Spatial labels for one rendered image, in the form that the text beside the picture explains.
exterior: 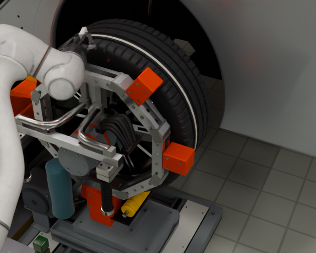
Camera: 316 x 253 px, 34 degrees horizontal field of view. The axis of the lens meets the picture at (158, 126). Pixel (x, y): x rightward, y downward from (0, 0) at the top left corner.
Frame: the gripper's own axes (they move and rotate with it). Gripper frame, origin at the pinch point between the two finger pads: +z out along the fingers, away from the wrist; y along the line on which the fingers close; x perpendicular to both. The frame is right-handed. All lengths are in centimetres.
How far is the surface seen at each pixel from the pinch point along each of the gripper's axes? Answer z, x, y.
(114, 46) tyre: -5.6, -4.5, 10.2
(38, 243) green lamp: -41, -53, -27
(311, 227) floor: 37, -139, 71
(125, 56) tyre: -9.3, -7.4, 13.8
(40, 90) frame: -3.2, -15.4, -20.9
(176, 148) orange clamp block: -19, -41, 24
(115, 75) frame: -12.8, -11.7, 9.4
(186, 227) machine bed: 26, -116, 11
